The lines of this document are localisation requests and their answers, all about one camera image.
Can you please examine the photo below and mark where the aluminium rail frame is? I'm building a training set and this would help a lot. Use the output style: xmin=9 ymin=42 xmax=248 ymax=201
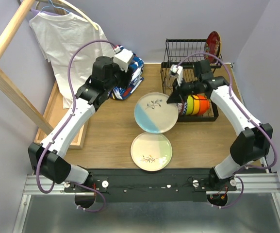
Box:
xmin=13 ymin=168 xmax=280 ymax=233

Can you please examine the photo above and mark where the wooden clothes rack frame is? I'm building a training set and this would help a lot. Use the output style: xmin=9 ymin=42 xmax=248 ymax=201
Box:
xmin=0 ymin=0 xmax=55 ymax=144

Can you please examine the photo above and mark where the yellow bowl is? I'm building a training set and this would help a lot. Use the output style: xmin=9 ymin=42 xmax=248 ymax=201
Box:
xmin=193 ymin=95 xmax=200 ymax=115

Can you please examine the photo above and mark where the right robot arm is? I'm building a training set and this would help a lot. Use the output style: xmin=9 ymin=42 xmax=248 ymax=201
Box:
xmin=167 ymin=60 xmax=273 ymax=190

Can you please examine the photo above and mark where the orange-red bowl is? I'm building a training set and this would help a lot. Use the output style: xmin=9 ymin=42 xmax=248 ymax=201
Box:
xmin=198 ymin=95 xmax=210 ymax=115

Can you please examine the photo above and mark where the yellow patterned dark-rimmed plate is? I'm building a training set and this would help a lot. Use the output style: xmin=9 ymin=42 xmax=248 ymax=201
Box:
xmin=218 ymin=34 xmax=223 ymax=59

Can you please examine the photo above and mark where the green bowl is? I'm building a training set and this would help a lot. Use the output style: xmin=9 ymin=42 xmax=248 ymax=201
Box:
xmin=186 ymin=95 xmax=195 ymax=115

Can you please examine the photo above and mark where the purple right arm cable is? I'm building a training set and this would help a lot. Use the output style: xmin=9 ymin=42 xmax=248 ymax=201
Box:
xmin=177 ymin=52 xmax=278 ymax=173

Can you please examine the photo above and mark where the white t-shirt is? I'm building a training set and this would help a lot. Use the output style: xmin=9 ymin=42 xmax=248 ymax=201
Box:
xmin=29 ymin=14 xmax=115 ymax=109

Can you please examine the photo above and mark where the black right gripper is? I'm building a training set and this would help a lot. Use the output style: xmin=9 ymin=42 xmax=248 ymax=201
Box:
xmin=167 ymin=76 xmax=201 ymax=104

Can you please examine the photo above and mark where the blue patterned cloth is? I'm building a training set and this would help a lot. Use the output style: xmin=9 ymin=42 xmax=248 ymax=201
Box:
xmin=109 ymin=52 xmax=144 ymax=100

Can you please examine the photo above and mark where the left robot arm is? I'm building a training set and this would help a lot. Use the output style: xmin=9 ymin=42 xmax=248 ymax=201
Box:
xmin=28 ymin=52 xmax=133 ymax=192

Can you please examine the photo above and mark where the white and green plate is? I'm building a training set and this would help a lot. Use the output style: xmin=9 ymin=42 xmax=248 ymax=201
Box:
xmin=130 ymin=132 xmax=173 ymax=172

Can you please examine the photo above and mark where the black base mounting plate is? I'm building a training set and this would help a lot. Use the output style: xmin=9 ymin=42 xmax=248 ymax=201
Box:
xmin=64 ymin=167 xmax=237 ymax=203

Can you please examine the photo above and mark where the red patterned bowl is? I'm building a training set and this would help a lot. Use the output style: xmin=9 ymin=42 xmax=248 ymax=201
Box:
xmin=177 ymin=102 xmax=188 ymax=116

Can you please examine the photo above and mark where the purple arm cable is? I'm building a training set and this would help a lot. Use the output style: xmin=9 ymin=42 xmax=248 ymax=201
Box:
xmin=37 ymin=40 xmax=120 ymax=194
xmin=177 ymin=52 xmax=278 ymax=173

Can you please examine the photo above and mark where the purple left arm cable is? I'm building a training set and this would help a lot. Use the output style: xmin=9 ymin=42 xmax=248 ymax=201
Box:
xmin=37 ymin=40 xmax=120 ymax=194

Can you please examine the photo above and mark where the white and blue plate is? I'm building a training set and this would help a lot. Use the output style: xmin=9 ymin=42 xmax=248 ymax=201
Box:
xmin=134 ymin=92 xmax=179 ymax=134

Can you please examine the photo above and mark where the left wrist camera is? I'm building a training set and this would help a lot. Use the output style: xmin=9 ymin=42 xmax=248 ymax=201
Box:
xmin=113 ymin=46 xmax=133 ymax=72

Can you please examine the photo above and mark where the red floral plate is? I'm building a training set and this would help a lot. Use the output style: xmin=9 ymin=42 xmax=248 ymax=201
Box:
xmin=204 ymin=31 xmax=220 ymax=57

